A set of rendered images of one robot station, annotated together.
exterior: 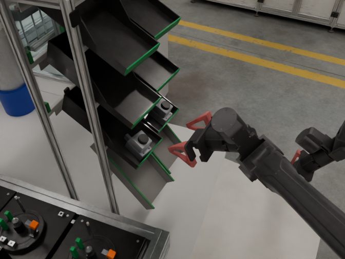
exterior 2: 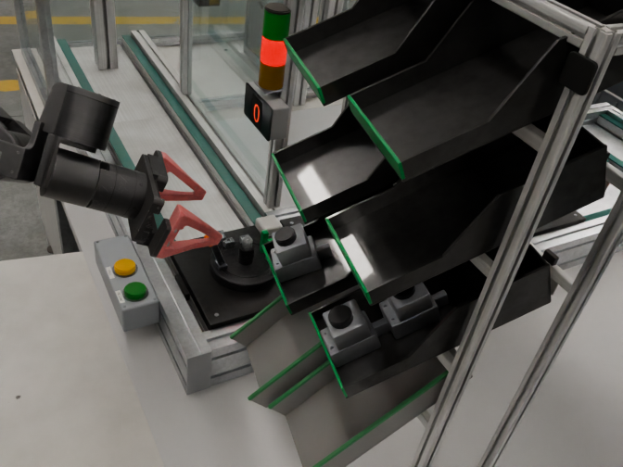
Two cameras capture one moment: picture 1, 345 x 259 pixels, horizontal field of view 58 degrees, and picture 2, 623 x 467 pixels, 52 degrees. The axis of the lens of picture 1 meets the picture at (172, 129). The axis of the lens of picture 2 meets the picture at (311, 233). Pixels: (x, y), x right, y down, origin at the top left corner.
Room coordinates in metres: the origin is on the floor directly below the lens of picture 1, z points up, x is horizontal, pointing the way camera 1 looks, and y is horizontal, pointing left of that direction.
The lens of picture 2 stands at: (1.05, -0.46, 1.82)
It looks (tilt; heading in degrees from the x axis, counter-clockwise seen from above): 38 degrees down; 126
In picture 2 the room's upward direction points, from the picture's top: 9 degrees clockwise
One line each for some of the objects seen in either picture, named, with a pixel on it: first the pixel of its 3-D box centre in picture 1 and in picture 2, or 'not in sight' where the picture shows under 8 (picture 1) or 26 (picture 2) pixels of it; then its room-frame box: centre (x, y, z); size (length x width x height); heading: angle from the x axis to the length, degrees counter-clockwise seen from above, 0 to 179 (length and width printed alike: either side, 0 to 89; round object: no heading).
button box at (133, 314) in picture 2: not in sight; (125, 280); (0.25, 0.06, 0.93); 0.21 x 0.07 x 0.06; 160
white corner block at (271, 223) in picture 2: not in sight; (268, 229); (0.35, 0.36, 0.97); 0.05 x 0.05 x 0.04; 70
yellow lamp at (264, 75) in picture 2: not in sight; (272, 73); (0.27, 0.41, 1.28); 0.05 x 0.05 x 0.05
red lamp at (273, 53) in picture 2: not in sight; (273, 49); (0.27, 0.41, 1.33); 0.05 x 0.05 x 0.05
